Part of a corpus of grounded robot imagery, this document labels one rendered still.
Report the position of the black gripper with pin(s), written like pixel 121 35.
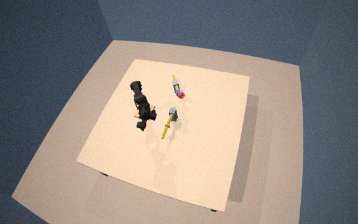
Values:
pixel 141 125

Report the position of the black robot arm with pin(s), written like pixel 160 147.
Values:
pixel 141 100

